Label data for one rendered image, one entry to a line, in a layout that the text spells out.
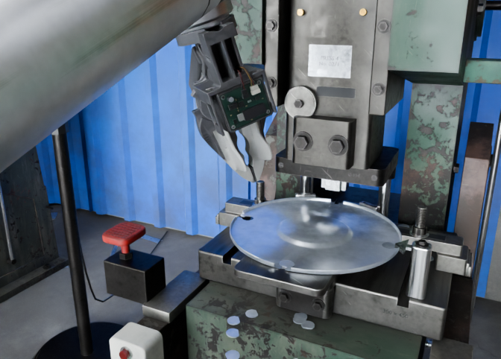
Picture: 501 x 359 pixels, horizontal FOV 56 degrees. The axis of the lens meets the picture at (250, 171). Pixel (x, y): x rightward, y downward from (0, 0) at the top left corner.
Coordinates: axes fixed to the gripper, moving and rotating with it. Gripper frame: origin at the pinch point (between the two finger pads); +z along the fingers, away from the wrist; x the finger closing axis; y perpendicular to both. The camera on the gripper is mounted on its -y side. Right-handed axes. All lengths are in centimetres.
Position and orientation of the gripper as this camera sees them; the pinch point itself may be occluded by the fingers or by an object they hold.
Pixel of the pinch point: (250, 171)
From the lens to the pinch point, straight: 63.5
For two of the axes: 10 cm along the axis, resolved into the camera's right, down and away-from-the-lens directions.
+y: 3.6, 2.9, -8.8
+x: 8.8, -4.2, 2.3
